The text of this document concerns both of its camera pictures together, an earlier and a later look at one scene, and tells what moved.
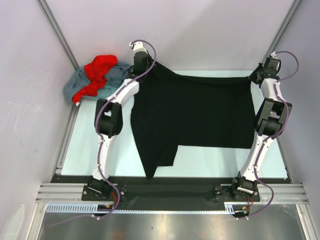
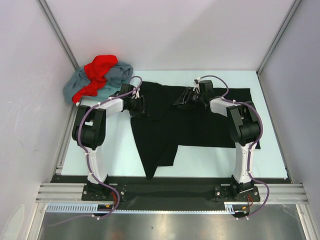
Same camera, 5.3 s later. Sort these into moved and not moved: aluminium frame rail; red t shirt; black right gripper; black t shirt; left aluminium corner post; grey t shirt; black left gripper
Moved: black right gripper; black t shirt; black left gripper
Not moved: left aluminium corner post; aluminium frame rail; grey t shirt; red t shirt
